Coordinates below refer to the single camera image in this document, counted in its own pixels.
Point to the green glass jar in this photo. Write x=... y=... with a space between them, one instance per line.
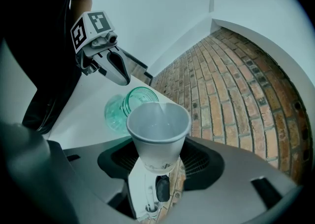
x=115 y=114

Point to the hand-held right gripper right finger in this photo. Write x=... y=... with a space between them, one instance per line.
x=233 y=193

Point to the person's left forearm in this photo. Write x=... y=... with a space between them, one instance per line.
x=82 y=4

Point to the small metal bowl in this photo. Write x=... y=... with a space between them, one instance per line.
x=160 y=149

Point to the grey wall plate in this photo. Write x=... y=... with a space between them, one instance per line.
x=211 y=2

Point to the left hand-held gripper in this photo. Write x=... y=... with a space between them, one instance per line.
x=98 y=21

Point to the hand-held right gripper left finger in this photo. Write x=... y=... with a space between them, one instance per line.
x=86 y=181

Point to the black pouch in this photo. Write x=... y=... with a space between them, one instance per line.
x=162 y=188

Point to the person's black shirt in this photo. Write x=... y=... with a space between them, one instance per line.
x=37 y=45

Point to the white table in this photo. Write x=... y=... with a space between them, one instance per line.
x=81 y=119

